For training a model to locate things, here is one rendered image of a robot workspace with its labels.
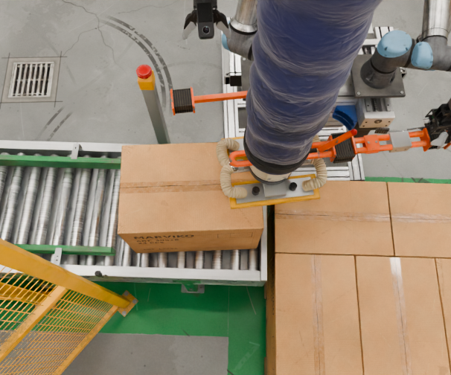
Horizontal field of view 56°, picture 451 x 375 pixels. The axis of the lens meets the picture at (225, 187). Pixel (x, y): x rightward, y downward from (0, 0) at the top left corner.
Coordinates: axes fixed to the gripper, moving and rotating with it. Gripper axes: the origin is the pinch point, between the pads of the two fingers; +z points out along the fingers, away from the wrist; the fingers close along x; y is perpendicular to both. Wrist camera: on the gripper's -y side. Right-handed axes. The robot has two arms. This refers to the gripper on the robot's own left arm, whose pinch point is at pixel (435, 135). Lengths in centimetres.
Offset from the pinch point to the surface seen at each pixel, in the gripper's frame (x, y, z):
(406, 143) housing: 2.9, 12.4, -1.4
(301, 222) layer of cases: 8, 38, 71
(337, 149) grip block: 2.3, 37.7, -1.5
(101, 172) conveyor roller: -32, 139, 71
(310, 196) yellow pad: 14, 47, 11
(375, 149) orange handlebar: 3.5, 24.0, -1.2
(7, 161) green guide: -41, 185, 65
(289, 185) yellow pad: 10, 55, 8
